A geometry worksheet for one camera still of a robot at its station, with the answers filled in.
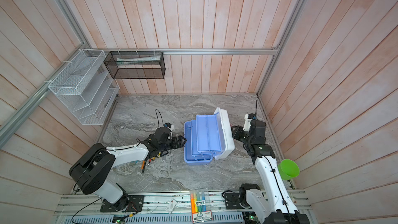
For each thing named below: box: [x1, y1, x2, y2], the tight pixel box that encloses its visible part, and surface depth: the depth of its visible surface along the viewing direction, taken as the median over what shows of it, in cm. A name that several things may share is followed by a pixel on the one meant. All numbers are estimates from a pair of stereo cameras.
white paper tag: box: [165, 199, 177, 214], surface depth 73 cm
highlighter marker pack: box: [189, 188, 213, 224], surface depth 74 cm
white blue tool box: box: [183, 107, 236, 166], surface depth 82 cm
